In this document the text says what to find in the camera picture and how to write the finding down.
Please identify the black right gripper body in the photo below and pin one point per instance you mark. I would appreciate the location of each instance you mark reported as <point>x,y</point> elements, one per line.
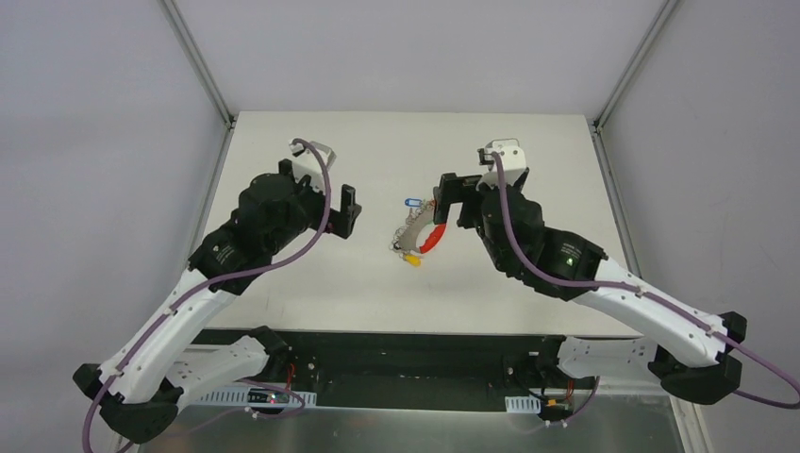
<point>466,187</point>

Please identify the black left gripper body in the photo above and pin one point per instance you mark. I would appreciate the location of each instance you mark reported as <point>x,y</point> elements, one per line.
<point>324,204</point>

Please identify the keyring bunch with tags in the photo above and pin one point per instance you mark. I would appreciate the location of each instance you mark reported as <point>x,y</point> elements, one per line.
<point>417,236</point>

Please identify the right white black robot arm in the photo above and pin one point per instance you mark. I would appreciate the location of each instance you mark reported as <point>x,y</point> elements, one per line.
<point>682,349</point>

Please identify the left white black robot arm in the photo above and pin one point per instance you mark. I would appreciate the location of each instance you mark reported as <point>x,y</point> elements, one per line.
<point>141,389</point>

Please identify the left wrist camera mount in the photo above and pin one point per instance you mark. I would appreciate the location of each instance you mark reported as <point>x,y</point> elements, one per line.
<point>308,160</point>

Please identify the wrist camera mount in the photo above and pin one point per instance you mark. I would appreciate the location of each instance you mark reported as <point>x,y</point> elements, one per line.
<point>308,160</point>
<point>511,157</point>

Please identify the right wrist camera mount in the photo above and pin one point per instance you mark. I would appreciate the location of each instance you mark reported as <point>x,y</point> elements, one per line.
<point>511,157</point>

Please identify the aluminium frame post right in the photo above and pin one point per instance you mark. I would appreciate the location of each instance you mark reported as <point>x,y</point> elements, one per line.
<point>651,35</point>

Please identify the aluminium frame post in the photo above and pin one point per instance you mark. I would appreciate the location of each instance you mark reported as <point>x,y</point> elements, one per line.
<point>651,35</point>
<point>195,57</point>

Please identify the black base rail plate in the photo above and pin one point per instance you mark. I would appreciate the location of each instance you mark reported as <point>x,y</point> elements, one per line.
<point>415,371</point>

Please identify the white slotted cable duct right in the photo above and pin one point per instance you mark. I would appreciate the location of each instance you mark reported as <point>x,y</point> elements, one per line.
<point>527,404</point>

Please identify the white slotted cable duct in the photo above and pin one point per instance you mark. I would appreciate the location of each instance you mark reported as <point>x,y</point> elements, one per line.
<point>527,404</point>
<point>255,397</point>

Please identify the aluminium frame post left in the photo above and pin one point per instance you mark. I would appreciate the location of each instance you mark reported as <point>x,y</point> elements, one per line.
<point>195,57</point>

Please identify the white slotted cable duct left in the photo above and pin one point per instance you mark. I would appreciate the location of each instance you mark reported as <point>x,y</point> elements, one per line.
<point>255,397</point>

